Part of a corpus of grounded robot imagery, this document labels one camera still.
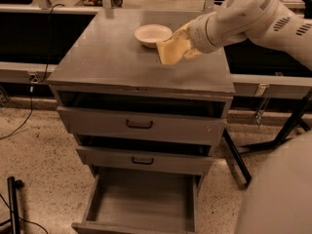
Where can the grey bottom drawer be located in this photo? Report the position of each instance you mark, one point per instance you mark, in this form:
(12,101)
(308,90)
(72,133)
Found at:
(140,202)

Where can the yellow sponge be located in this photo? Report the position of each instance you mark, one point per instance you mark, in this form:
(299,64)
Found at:
(173,50)

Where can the black middle drawer handle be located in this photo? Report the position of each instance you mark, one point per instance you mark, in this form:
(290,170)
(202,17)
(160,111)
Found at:
(142,161)

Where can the grey drawer cabinet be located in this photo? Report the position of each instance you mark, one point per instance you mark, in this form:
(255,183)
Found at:
(210,106)

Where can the grey top drawer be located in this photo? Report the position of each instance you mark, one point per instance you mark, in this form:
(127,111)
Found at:
(166,128)

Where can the black metal stand right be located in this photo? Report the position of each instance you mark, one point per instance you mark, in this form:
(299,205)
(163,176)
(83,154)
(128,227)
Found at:
(294,120)

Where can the white bowl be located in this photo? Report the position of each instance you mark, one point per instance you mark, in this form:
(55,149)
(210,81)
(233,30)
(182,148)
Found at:
(148,35)

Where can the black drawer handle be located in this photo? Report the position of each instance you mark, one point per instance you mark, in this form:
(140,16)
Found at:
(135,125)
(142,161)

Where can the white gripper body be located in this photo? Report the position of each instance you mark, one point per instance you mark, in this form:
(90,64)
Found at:
(197,35)

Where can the black top drawer handle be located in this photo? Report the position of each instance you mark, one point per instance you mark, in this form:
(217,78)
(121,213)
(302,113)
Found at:
(135,125)

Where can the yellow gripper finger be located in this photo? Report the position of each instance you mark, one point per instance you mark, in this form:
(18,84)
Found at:
(191,54)
(182,32)

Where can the grey barrier rail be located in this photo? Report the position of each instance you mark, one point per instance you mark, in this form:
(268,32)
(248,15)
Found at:
(19,70)

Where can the black stand left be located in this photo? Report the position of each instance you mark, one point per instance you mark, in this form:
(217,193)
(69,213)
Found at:
(11,220)

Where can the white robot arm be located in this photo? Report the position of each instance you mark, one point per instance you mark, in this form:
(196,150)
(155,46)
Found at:
(279,200)

